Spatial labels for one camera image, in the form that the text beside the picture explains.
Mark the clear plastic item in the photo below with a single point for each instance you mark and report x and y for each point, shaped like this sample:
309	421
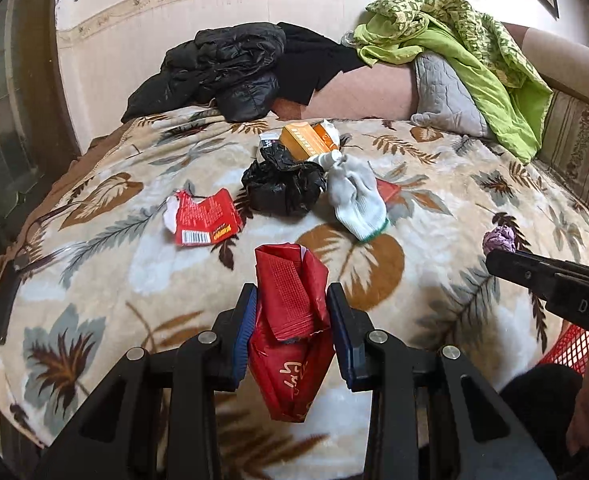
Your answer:
349	38

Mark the torn red wrapper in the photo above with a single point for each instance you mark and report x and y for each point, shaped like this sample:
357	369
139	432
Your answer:
202	220

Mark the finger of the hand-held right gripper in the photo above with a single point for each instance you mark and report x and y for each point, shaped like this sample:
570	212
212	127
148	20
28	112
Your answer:
514	270
584	272

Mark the black plastic bag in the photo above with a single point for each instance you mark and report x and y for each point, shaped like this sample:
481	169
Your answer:
282	185

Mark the black cloth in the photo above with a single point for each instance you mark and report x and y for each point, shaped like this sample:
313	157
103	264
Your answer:
309	65

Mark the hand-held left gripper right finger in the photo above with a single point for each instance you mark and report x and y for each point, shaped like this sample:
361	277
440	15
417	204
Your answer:
342	340

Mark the striped sofa backrest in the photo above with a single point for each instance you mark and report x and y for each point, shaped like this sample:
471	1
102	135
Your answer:
579	145

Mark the brown bolster cushion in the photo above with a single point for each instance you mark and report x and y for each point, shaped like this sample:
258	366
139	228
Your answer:
369	92

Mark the wooden glass door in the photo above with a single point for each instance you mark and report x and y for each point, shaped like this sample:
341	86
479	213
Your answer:
14	110

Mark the black puffer jacket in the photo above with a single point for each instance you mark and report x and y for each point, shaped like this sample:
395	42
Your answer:
214	70

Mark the black flat device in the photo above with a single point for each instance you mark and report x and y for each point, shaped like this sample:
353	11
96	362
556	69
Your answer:
2	305

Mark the red foil wrapper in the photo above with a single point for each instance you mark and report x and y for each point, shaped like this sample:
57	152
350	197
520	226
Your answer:
289	310

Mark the orange and white packet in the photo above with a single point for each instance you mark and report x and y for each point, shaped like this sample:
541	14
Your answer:
330	132

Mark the person's dark trouser leg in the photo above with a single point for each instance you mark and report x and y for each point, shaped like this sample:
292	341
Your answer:
539	420

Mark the grey quilted pillow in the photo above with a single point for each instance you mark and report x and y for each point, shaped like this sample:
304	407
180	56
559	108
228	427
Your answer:
447	95

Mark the beige sofa armrest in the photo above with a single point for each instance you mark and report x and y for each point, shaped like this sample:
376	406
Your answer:
559	60

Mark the small red packet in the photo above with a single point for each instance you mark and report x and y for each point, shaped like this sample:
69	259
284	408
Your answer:
390	191

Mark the orange carton box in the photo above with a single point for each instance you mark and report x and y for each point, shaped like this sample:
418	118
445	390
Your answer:
304	141

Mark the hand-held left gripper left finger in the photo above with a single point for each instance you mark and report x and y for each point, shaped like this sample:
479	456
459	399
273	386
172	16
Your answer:
244	332

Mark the green patterned blanket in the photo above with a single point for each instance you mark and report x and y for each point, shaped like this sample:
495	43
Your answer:
459	55

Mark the white knit glove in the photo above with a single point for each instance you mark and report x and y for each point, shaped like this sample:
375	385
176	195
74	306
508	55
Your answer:
357	197

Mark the purple wrapper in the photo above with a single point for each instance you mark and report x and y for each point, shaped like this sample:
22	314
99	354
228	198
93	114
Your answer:
499	240

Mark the red mesh basket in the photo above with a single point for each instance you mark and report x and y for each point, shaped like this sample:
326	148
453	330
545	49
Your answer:
569	347

